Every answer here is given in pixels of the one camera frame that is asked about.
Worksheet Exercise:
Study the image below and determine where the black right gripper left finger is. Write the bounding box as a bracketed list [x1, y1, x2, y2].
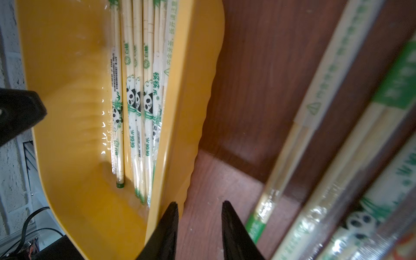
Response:
[136, 202, 179, 260]

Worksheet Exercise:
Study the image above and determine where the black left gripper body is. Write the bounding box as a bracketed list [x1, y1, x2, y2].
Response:
[1, 88, 47, 146]

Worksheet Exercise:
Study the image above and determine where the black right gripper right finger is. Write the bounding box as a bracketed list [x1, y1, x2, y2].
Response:
[222, 200, 265, 260]

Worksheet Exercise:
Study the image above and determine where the yellow plastic storage box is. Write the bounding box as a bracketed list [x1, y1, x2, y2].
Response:
[15, 1, 225, 260]

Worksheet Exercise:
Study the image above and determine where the green print chopsticks pair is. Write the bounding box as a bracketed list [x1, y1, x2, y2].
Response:
[109, 1, 125, 189]

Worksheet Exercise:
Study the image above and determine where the panda chopsticks pair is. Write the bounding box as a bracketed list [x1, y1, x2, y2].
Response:
[121, 0, 145, 204]

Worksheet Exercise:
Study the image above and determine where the eleventh chopsticks pair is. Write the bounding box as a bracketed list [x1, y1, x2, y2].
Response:
[245, 1, 384, 243]

